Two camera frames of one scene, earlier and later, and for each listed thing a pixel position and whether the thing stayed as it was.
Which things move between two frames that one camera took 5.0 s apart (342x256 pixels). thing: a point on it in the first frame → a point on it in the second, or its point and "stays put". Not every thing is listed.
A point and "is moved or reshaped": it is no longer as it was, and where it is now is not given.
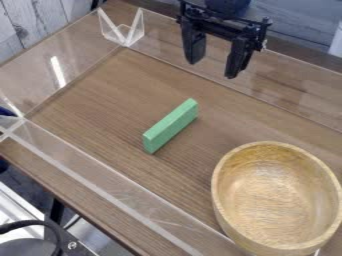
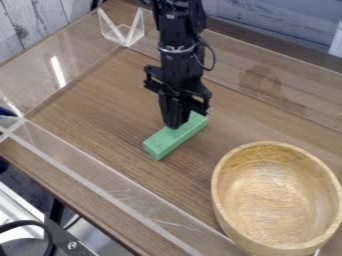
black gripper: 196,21 → 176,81
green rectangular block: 163,131 is moved or reshaped
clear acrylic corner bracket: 122,34 stays put
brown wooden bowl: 277,199 stays put
